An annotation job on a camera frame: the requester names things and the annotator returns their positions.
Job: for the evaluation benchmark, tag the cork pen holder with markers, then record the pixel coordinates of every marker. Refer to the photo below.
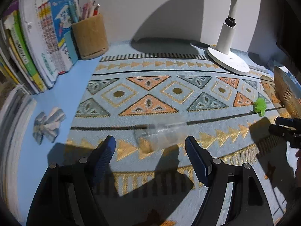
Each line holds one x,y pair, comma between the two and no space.
90,37

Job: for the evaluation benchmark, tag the white desk lamp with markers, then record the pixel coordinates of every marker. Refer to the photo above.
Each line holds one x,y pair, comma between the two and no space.
221,53

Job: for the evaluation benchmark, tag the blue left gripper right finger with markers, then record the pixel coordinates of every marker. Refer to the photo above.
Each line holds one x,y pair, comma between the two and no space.
200,160

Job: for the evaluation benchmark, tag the amber ribbed glass plate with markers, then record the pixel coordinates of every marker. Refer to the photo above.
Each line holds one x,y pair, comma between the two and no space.
282,92

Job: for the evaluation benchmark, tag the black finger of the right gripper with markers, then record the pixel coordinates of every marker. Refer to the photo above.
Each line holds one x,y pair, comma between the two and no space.
292,136

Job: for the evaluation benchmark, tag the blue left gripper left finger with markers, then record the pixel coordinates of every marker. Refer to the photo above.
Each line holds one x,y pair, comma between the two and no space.
103,157

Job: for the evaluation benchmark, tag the row of books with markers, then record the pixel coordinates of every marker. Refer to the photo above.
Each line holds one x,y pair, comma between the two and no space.
37,44

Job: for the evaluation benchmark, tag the green toy frog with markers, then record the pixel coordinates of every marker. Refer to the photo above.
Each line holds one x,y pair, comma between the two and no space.
259,106

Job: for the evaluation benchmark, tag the pens in holder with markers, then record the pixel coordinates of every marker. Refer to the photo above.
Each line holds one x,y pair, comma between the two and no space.
78,13

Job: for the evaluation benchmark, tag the patterned woven table mat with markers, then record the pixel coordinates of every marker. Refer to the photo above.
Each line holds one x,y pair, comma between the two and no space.
150,106

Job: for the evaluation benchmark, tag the person's right hand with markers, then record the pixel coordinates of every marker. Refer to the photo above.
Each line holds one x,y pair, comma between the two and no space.
298,168

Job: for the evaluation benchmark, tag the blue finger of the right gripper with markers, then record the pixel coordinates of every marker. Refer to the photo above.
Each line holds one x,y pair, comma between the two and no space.
289,122

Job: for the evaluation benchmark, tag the clear plastic cup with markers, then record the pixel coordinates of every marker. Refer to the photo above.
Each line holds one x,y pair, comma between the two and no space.
160,135

